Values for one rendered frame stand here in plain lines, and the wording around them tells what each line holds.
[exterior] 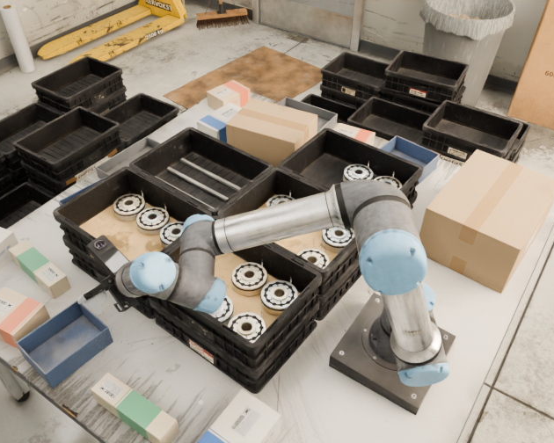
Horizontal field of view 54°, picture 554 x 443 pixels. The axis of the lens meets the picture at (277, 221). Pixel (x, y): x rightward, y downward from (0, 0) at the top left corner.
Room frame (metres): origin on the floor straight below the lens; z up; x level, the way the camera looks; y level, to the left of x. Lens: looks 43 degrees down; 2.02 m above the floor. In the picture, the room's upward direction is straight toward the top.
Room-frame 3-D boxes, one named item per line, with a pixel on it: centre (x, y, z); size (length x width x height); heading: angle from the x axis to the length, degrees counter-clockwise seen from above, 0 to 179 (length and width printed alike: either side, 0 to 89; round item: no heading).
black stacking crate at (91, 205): (1.21, 0.44, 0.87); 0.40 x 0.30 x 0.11; 52
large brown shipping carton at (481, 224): (1.33, -0.71, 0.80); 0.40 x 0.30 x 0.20; 142
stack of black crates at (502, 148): (2.21, -0.94, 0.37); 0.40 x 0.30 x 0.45; 56
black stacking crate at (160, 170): (1.44, 0.25, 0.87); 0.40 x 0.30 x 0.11; 52
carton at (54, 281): (1.16, 0.76, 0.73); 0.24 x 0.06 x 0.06; 49
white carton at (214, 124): (1.97, 0.23, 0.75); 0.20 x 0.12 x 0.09; 139
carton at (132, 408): (0.68, 0.36, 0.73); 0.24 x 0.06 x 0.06; 56
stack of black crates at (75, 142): (2.14, 0.99, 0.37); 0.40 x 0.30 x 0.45; 146
